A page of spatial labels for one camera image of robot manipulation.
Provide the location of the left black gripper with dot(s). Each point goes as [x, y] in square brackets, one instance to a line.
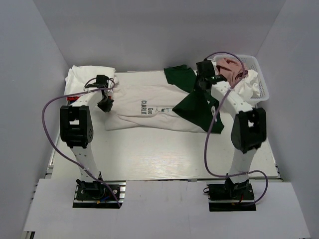
[107, 106]

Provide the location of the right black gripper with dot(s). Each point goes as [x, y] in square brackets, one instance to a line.
[200, 87]

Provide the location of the pink t-shirt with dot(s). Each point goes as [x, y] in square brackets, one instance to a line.
[232, 70]

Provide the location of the white green Charlie Brown t-shirt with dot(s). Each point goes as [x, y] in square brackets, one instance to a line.
[163, 100]

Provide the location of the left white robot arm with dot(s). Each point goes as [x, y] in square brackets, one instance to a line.
[76, 130]

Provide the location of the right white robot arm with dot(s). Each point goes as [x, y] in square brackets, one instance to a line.
[248, 131]

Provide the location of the folded red t-shirt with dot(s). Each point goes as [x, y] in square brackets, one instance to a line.
[72, 98]

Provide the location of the folded white t-shirt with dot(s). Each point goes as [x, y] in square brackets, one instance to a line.
[78, 76]

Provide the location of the white plastic laundry basket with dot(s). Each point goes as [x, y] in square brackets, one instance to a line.
[252, 64]

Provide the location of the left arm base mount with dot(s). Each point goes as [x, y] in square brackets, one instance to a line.
[94, 195]

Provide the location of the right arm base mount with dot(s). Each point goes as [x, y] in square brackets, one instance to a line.
[222, 201]

